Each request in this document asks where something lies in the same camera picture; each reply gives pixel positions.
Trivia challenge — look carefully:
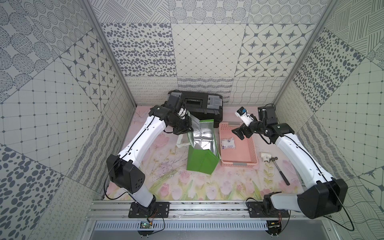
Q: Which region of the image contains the white ice pack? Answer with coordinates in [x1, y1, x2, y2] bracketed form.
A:
[221, 138, 236, 150]

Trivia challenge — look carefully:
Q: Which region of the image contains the green insulated delivery bag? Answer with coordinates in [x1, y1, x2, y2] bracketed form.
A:
[176, 113, 221, 175]

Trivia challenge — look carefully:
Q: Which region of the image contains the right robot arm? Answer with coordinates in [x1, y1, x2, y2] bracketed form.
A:
[232, 105, 348, 219]

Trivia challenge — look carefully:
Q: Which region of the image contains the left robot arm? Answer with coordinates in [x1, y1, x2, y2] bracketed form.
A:
[107, 91, 193, 210]

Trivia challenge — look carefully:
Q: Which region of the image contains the pink plastic basket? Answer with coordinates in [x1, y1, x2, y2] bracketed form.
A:
[219, 122, 259, 168]

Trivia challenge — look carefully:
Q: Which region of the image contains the black plastic toolbox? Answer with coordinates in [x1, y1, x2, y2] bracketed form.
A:
[168, 90, 224, 128]

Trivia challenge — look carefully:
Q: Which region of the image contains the white-headed black hammer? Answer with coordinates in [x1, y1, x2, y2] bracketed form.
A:
[260, 152, 291, 186]

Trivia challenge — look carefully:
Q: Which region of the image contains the right controller board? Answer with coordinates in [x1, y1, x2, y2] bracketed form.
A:
[266, 221, 282, 237]

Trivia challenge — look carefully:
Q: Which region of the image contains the controller board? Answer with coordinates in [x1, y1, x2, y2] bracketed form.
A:
[138, 221, 154, 237]
[266, 221, 282, 237]

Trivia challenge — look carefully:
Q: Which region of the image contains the left controller board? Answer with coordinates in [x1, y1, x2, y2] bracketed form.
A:
[138, 221, 154, 237]

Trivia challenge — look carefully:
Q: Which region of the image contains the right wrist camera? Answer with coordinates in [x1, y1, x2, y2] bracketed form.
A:
[235, 107, 255, 127]

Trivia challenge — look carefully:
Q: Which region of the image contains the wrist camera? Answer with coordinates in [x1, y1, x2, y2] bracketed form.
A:
[235, 107, 255, 127]
[179, 108, 188, 119]

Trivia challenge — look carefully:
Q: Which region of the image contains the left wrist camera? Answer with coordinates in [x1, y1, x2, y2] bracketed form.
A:
[179, 108, 188, 119]

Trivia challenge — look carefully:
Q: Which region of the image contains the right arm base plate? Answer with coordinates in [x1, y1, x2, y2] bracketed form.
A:
[246, 201, 290, 218]

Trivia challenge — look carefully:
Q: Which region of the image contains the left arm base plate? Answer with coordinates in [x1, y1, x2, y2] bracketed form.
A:
[128, 202, 170, 219]

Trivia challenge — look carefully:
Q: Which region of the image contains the aluminium mounting rail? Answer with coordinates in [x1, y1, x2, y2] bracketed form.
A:
[86, 200, 308, 221]

